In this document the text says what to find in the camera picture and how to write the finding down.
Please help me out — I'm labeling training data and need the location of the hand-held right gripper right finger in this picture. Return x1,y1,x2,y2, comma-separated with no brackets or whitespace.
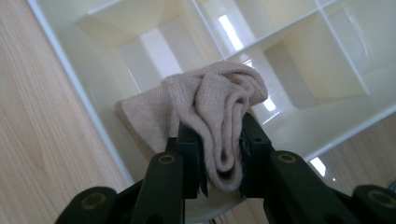
239,112,359,224

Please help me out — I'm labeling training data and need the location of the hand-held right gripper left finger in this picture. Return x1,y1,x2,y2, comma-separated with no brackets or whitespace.
130,121,209,224

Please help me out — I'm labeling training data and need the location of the beige sock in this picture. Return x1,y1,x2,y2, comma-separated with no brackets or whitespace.
114,61,269,192

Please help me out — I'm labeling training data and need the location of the cream plastic divided organizer box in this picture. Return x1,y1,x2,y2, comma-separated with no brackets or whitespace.
26,0,396,223

